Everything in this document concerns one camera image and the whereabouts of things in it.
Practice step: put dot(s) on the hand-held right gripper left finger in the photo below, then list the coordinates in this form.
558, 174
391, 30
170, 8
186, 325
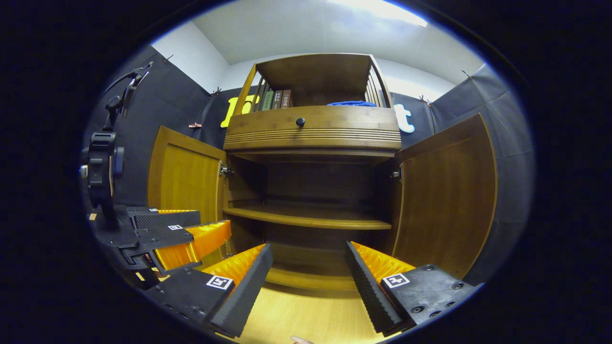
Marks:
246, 291

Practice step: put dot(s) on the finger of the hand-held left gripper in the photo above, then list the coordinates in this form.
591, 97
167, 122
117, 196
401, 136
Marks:
205, 241
167, 220

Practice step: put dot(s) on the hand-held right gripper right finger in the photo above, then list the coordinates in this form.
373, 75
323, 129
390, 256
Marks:
368, 291

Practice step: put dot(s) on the wooden shoe cabinet door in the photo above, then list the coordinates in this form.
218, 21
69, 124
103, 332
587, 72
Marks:
444, 200
186, 177

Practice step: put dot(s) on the wooden double-door shoe cabinet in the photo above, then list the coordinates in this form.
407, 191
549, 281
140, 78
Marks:
315, 76

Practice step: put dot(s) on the metal door hinge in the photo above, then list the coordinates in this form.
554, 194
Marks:
396, 175
225, 170

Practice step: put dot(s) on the wooden inner shelf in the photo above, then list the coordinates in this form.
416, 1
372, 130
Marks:
311, 217

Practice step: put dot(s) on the black round drawer knob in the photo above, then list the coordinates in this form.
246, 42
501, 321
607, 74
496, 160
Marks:
300, 122

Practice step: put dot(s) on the reddish brown book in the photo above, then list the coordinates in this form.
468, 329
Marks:
287, 99

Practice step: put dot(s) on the wooden drawer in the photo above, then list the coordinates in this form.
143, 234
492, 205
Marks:
344, 122

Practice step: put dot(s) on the blue cloth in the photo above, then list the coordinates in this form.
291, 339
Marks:
351, 103

